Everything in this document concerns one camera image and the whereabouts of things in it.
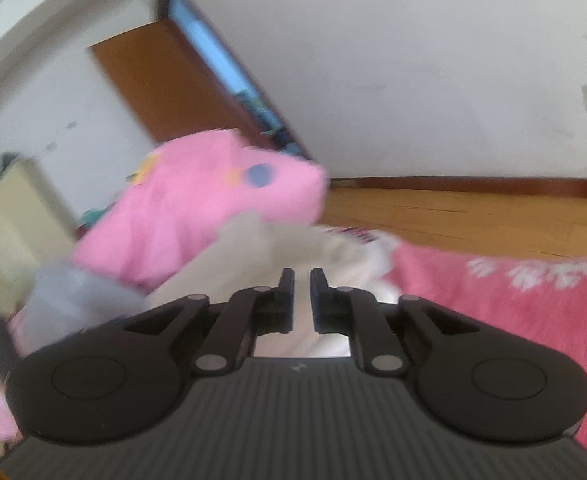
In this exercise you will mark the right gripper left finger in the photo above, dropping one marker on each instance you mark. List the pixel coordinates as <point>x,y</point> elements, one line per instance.
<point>250,313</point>

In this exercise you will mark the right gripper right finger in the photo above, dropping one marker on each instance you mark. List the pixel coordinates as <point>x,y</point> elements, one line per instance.
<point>356,313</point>

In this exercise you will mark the beige zip hoodie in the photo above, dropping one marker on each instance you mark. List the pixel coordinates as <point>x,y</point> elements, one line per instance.
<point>252,252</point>

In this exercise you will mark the cream wardrobe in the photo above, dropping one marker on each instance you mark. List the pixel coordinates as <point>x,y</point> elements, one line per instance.
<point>36,229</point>

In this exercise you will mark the pink grey floral duvet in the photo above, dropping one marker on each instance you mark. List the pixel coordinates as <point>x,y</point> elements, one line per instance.
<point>170,212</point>

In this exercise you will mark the brown wooden door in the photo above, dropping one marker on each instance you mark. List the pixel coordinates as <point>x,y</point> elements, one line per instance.
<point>178,78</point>

